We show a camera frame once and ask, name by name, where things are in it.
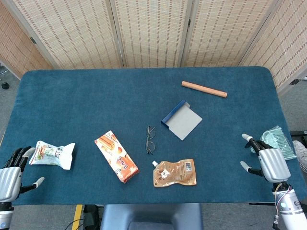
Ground orange biscuit box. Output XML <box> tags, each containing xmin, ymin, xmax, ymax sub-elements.
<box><xmin>94</xmin><ymin>130</ymin><xmax>140</xmax><ymax>184</ymax></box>

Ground woven bamboo screen panel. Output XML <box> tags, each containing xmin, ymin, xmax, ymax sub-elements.
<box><xmin>109</xmin><ymin>0</ymin><xmax>194</xmax><ymax>69</ymax></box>
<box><xmin>7</xmin><ymin>0</ymin><xmax>124</xmax><ymax>70</ymax></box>
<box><xmin>0</xmin><ymin>2</ymin><xmax>52</xmax><ymax>80</ymax></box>
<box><xmin>238</xmin><ymin>0</ymin><xmax>307</xmax><ymax>96</ymax></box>
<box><xmin>181</xmin><ymin>0</ymin><xmax>281</xmax><ymax>68</ymax></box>

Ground brown spout pouch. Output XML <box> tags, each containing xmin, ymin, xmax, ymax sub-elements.
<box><xmin>152</xmin><ymin>159</ymin><xmax>198</xmax><ymax>188</ymax></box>

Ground black floor cables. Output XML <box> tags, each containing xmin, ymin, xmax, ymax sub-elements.
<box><xmin>64</xmin><ymin>205</ymin><xmax>103</xmax><ymax>230</ymax></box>

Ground black equipment base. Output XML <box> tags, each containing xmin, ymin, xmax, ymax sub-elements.
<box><xmin>289</xmin><ymin>130</ymin><xmax>307</xmax><ymax>144</ymax></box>

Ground wooden rolling pin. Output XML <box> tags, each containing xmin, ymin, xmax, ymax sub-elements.
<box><xmin>181</xmin><ymin>80</ymin><xmax>228</xmax><ymax>98</ymax></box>

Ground thin metal frame eyeglasses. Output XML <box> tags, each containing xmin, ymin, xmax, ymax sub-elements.
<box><xmin>145</xmin><ymin>126</ymin><xmax>156</xmax><ymax>155</ymax></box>

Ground dark blue robot torso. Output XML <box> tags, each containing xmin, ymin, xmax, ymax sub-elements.
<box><xmin>100</xmin><ymin>203</ymin><xmax>204</xmax><ymax>230</ymax></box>

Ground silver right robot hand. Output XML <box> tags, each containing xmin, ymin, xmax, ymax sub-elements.
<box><xmin>240</xmin><ymin>133</ymin><xmax>291</xmax><ymax>184</ymax></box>

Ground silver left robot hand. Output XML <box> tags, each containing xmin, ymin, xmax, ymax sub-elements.
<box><xmin>0</xmin><ymin>146</ymin><xmax>45</xmax><ymax>203</ymax></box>

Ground blue glasses case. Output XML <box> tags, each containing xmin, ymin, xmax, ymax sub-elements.
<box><xmin>161</xmin><ymin>100</ymin><xmax>203</xmax><ymax>141</ymax></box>

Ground green transparent packet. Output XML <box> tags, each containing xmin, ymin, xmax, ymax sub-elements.
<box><xmin>250</xmin><ymin>125</ymin><xmax>297</xmax><ymax>161</ymax></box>

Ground blue tablecloth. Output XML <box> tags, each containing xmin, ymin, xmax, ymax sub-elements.
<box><xmin>0</xmin><ymin>66</ymin><xmax>307</xmax><ymax>206</ymax></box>

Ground black chair castor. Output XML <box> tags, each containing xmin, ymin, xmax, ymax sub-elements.
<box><xmin>0</xmin><ymin>61</ymin><xmax>10</xmax><ymax>90</ymax></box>

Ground gray shoe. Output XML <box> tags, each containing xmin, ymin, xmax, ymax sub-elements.
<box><xmin>292</xmin><ymin>140</ymin><xmax>307</xmax><ymax>173</ymax></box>

